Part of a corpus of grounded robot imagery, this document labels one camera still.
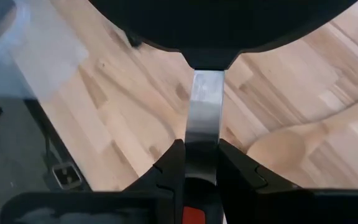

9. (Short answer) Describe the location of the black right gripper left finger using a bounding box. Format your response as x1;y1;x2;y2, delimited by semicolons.
0;139;186;224

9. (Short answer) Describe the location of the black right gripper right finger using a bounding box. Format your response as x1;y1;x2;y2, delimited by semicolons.
216;139;358;224

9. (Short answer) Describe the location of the wooden spoon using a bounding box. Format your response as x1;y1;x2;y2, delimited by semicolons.
246;93;358;189

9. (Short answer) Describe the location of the black spatula with metal neck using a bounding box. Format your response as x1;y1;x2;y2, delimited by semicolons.
87;0;358;224

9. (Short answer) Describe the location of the metal foot plate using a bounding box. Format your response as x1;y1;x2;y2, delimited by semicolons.
52;161;83;190

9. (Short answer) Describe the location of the clear plastic bin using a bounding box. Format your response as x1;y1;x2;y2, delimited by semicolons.
0;0;90;100

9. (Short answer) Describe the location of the black table edge frame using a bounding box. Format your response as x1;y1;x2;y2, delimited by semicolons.
23;98;93;192

